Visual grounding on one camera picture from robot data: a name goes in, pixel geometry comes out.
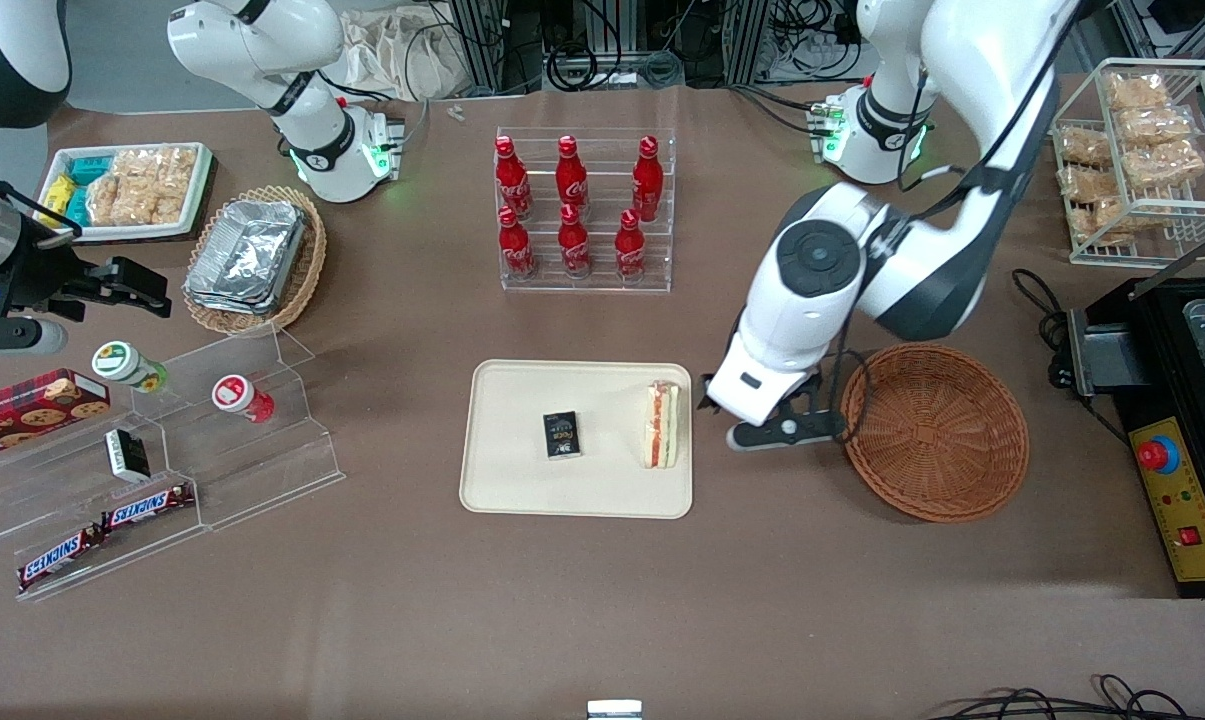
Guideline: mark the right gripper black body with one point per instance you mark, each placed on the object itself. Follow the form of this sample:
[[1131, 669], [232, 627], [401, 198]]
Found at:
[[34, 272]]

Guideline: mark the triangle sandwich with red filling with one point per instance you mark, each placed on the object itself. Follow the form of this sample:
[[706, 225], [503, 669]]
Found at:
[[661, 425]]

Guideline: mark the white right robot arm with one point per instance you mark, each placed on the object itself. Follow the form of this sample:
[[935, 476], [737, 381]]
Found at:
[[312, 150]]

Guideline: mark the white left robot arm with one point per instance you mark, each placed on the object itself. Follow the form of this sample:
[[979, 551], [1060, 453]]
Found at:
[[982, 60]]

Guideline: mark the white snack serving tray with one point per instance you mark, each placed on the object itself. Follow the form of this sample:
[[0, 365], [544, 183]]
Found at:
[[62, 232]]

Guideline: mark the beige rectangular plastic tray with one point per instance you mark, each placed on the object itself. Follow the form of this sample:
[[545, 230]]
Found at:
[[572, 480]]

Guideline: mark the light tan wicker basket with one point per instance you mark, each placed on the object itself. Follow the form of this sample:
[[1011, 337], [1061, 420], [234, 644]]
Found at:
[[302, 270]]

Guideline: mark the round brown wicker basket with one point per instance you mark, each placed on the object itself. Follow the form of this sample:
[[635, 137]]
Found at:
[[937, 435]]

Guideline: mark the cup with green floral lid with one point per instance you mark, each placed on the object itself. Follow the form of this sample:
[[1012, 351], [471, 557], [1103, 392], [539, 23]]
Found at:
[[127, 365]]

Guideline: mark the teal snack packet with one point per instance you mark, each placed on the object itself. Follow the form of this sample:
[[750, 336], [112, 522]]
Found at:
[[78, 208], [90, 168]]

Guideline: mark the clear bag of rice crackers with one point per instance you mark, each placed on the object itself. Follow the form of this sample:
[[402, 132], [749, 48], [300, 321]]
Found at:
[[177, 185], [1122, 222], [105, 198], [1167, 165], [1090, 183], [1137, 90], [140, 185], [1157, 126], [1084, 145]]

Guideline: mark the yellow snack packet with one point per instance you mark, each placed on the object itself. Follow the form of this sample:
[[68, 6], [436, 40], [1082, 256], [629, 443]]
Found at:
[[59, 195]]

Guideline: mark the aluminium foil container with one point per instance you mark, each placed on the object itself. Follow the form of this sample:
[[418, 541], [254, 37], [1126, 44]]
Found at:
[[224, 305], [247, 250]]

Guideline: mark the red chocolate chip cookie box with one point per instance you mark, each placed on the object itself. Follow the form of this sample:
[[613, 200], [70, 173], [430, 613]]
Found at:
[[32, 410]]

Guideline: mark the cup with red lid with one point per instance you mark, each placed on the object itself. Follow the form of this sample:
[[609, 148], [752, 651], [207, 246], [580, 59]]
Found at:
[[239, 397]]

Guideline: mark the small black card box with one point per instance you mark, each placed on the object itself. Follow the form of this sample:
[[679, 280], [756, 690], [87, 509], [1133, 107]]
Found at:
[[562, 436]]

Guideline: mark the black and white small box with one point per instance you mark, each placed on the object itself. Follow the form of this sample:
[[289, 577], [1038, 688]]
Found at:
[[127, 455]]

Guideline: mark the red cola bottle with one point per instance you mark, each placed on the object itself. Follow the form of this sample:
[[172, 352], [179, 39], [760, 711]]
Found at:
[[515, 250], [647, 180], [630, 250], [574, 245], [509, 180], [570, 175]]

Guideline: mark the clear acrylic bottle rack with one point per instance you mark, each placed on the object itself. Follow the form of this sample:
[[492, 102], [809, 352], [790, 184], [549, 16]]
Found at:
[[587, 285]]

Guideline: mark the Snickers chocolate bar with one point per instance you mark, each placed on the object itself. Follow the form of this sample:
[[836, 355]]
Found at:
[[149, 507], [59, 558]]

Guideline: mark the clear acrylic step shelf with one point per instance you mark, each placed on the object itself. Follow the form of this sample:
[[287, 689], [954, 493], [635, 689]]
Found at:
[[262, 470]]

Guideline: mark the grey white device at edge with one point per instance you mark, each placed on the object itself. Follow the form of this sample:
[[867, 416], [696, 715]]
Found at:
[[614, 710]]

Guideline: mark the white cloth bag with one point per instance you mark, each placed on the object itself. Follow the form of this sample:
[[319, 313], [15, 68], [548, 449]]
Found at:
[[402, 55]]

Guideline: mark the black appliance with yellow panel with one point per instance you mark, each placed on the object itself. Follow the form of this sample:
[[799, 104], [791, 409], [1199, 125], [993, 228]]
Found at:
[[1162, 400]]

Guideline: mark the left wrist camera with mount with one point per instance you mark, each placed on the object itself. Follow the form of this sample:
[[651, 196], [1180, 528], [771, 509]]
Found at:
[[792, 428]]

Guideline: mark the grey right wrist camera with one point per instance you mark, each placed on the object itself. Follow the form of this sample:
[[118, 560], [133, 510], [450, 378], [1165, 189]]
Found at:
[[12, 337]]

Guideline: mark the aluminium frame post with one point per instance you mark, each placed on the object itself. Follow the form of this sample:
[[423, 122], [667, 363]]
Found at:
[[747, 40], [482, 45]]

